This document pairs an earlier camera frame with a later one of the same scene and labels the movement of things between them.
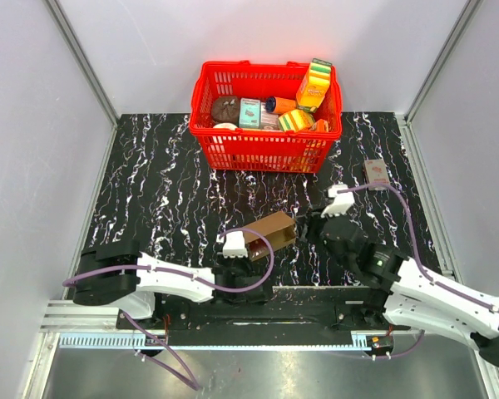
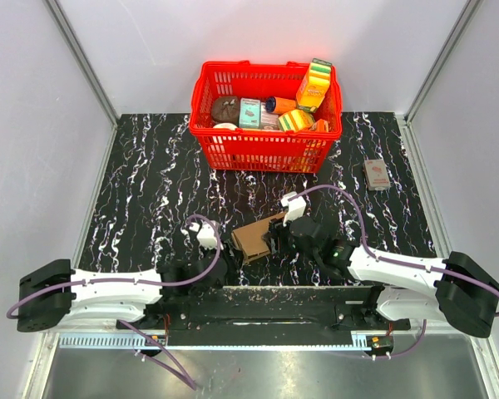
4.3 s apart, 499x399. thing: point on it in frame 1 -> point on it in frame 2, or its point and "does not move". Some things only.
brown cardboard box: (279, 228) does not move
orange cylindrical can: (282, 105) does not move
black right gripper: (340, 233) -> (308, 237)
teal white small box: (249, 113) does not move
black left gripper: (245, 262) -> (212, 251)
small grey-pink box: (377, 174) does not move
